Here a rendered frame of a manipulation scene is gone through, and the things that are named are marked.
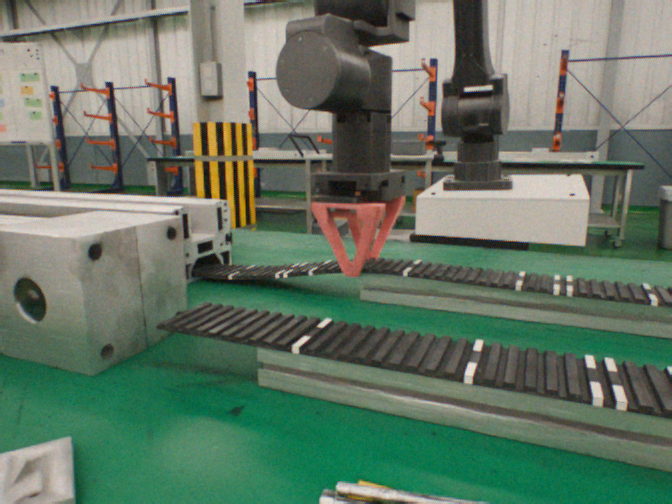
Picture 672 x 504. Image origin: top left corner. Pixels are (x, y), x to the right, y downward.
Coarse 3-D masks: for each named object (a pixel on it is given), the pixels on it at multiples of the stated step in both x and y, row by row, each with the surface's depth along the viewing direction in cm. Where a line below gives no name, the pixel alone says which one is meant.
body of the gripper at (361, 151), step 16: (336, 128) 45; (352, 128) 43; (368, 128) 43; (384, 128) 44; (336, 144) 45; (352, 144) 44; (368, 144) 44; (384, 144) 45; (336, 160) 45; (352, 160) 44; (368, 160) 44; (384, 160) 45; (320, 176) 43; (336, 176) 43; (352, 176) 42; (368, 176) 42; (384, 176) 43; (400, 176) 48
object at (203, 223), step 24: (0, 192) 71; (24, 192) 70; (48, 192) 69; (24, 216) 61; (48, 216) 59; (192, 216) 59; (216, 216) 58; (192, 240) 55; (216, 240) 58; (192, 264) 54
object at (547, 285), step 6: (540, 276) 45; (546, 276) 44; (558, 276) 44; (540, 282) 42; (546, 282) 42; (552, 282) 43; (558, 282) 42; (540, 288) 40; (546, 288) 40; (552, 288) 41; (558, 288) 40; (552, 294) 40; (558, 294) 40
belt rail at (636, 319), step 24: (360, 288) 48; (384, 288) 47; (408, 288) 46; (432, 288) 45; (456, 288) 44; (480, 288) 43; (456, 312) 45; (480, 312) 44; (504, 312) 43; (528, 312) 42; (552, 312) 41; (576, 312) 41; (600, 312) 40; (624, 312) 39; (648, 312) 38
